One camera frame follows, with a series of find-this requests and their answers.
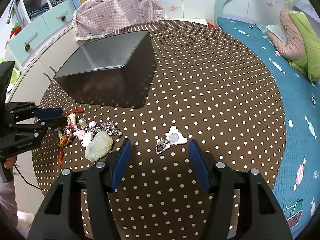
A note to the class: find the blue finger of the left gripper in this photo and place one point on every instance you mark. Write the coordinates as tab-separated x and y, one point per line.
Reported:
48	113

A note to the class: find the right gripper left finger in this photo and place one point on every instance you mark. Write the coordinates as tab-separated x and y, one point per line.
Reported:
60	217

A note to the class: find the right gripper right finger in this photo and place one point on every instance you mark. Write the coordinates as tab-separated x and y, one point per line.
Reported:
260	215

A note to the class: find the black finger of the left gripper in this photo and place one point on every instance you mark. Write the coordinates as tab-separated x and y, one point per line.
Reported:
51	123

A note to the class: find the red tassel knot charm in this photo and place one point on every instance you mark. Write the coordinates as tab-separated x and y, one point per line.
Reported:
65	134

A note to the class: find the pink charm trinket cluster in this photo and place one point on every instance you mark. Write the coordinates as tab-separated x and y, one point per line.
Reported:
84	133

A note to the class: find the pale jade pendant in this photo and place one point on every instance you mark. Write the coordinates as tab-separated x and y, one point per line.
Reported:
100	145

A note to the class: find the white triangular charm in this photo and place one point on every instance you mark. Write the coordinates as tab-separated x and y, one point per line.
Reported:
175	137

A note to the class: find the small silver patterned charm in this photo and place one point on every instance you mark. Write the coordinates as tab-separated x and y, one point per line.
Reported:
162	144

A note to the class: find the person left hand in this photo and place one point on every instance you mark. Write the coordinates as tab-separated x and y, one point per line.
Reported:
10	162

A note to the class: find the teal bed mattress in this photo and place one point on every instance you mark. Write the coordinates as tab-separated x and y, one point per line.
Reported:
297	184

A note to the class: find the teal drawer unit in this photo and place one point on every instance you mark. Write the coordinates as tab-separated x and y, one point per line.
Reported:
38	30

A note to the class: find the grey metal tin box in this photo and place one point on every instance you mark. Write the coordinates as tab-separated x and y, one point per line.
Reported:
113	71

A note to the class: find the pink checkered cloth cover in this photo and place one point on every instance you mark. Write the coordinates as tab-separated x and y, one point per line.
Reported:
97	18

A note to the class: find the brown polka dot tablecloth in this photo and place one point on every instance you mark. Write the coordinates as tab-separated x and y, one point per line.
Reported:
214	90

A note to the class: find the green and pink quilt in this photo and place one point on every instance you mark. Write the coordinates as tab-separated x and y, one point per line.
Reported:
301	48

